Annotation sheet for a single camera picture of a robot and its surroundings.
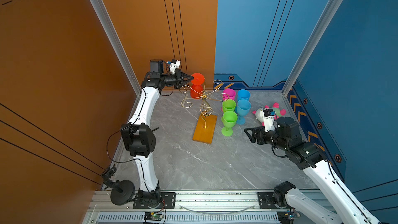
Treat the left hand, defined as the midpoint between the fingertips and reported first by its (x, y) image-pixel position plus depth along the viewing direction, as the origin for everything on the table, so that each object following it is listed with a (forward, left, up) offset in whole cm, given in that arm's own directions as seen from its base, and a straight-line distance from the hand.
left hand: (193, 76), depth 79 cm
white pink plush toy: (-23, -29, -1) cm, 37 cm away
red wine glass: (-1, -2, -8) cm, 8 cm away
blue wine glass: (+9, -32, -22) cm, 39 cm away
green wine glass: (+1, -22, -23) cm, 32 cm away
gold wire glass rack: (-9, +3, -3) cm, 10 cm away
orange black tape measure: (-10, +24, -35) cm, 44 cm away
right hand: (-24, -27, -11) cm, 38 cm away
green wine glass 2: (-9, -21, -24) cm, 33 cm away
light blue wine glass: (-2, -30, -22) cm, 37 cm away
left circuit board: (-56, +17, -36) cm, 69 cm away
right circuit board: (-55, -44, -35) cm, 79 cm away
